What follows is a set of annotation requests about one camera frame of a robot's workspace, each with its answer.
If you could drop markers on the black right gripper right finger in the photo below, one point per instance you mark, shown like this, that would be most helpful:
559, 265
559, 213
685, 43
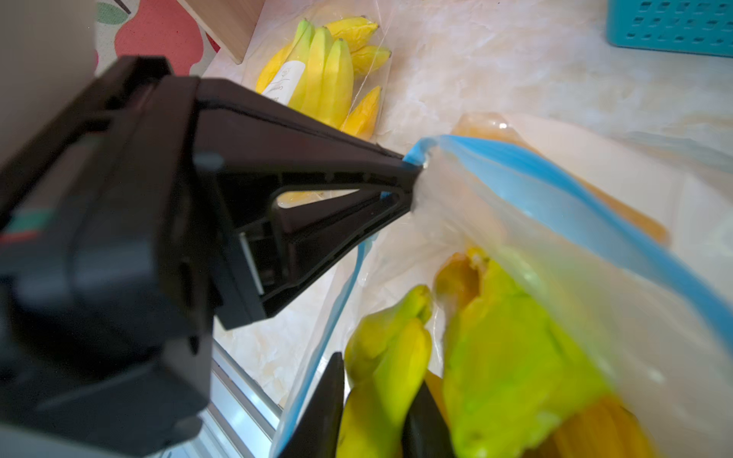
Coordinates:
424, 423

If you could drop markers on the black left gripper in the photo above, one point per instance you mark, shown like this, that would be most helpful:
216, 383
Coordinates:
106, 327

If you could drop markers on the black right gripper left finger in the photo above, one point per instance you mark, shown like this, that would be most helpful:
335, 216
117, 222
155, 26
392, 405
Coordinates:
316, 434

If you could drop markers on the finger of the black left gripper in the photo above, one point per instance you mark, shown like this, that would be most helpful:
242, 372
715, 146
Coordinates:
242, 134
261, 269

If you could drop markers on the yellow banana bunch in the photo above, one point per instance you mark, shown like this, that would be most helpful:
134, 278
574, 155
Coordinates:
504, 377
330, 73

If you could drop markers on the clear zip-top bag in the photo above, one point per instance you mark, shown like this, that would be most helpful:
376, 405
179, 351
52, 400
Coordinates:
627, 243
280, 19

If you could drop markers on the wooden two-tier shelf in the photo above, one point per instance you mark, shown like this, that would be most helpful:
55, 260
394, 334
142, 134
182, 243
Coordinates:
231, 23

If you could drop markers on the teal plastic basket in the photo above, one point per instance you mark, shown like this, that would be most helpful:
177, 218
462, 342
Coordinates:
698, 27

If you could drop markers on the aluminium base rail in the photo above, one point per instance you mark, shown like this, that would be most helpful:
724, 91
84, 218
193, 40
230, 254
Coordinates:
241, 419

